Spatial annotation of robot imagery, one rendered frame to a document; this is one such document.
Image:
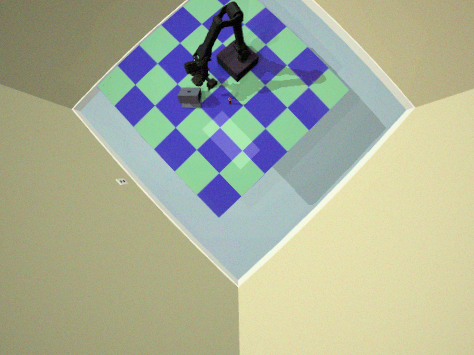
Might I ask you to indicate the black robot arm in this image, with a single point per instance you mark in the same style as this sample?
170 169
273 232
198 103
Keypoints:
204 51

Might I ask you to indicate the grey sloped panel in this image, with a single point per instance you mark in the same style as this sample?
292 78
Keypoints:
190 97

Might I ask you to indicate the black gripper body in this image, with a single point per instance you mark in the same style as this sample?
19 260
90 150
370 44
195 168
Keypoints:
211 82

